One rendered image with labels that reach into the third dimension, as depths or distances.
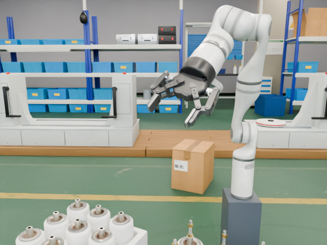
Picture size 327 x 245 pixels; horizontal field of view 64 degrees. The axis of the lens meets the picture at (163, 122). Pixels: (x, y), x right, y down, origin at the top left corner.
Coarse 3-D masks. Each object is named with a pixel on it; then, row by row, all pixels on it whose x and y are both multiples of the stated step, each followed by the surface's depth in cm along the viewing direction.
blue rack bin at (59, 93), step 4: (52, 88) 547; (56, 88) 567; (60, 88) 573; (64, 88) 573; (68, 88) 573; (48, 92) 527; (52, 92) 527; (56, 92) 527; (60, 92) 527; (64, 92) 526; (68, 92) 540; (52, 96) 529; (56, 96) 529; (60, 96) 529; (64, 96) 528; (68, 96) 541
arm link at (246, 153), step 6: (246, 126) 108; (252, 126) 107; (246, 132) 107; (252, 132) 107; (246, 138) 107; (252, 138) 107; (246, 144) 114; (252, 144) 108; (240, 150) 112; (246, 150) 110; (252, 150) 108; (234, 156) 112; (240, 156) 109; (246, 156) 109; (252, 156) 109
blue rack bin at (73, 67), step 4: (68, 64) 514; (72, 64) 514; (76, 64) 514; (80, 64) 514; (84, 64) 514; (68, 68) 516; (72, 68) 516; (76, 68) 516; (80, 68) 516; (84, 68) 516; (68, 72) 519; (72, 72) 519; (76, 72) 518; (80, 72) 518; (84, 72) 518
